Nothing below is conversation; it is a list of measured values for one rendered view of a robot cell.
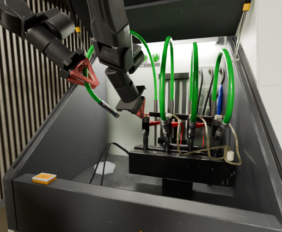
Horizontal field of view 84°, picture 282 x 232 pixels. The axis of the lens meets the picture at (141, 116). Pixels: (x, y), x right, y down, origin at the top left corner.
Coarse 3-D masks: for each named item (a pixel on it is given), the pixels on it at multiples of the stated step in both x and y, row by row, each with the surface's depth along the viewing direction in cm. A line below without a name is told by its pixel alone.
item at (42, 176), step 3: (39, 174) 43; (42, 174) 43; (45, 174) 43; (48, 174) 43; (36, 177) 42; (39, 177) 42; (42, 177) 42; (45, 177) 42; (48, 177) 42; (33, 180) 42; (36, 180) 41; (39, 180) 41; (51, 180) 42; (42, 183) 41; (45, 183) 41; (48, 183) 41
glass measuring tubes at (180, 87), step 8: (184, 72) 75; (168, 80) 78; (176, 80) 77; (184, 80) 76; (168, 88) 79; (176, 88) 77; (184, 88) 76; (168, 96) 79; (176, 96) 78; (184, 96) 77; (168, 104) 79; (176, 104) 78; (184, 104) 77; (168, 112) 80; (176, 112) 79; (184, 112) 78; (160, 120) 82; (176, 120) 79; (184, 120) 78; (160, 128) 82; (176, 128) 80; (184, 128) 79; (160, 136) 83; (184, 136) 80
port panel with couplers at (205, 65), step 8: (200, 64) 76; (208, 64) 75; (208, 72) 75; (200, 80) 77; (208, 80) 76; (208, 88) 76; (200, 96) 78; (200, 104) 78; (208, 104) 77; (200, 112) 78; (208, 112) 75; (216, 112) 76
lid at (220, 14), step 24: (72, 0) 68; (144, 0) 66; (168, 0) 64; (192, 0) 62; (216, 0) 61; (240, 0) 60; (144, 24) 74; (168, 24) 73; (192, 24) 71; (216, 24) 70
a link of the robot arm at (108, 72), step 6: (108, 72) 41; (114, 72) 39; (120, 72) 40; (108, 78) 42; (114, 78) 40; (120, 78) 41; (126, 78) 42; (114, 84) 42; (120, 84) 42; (126, 84) 42
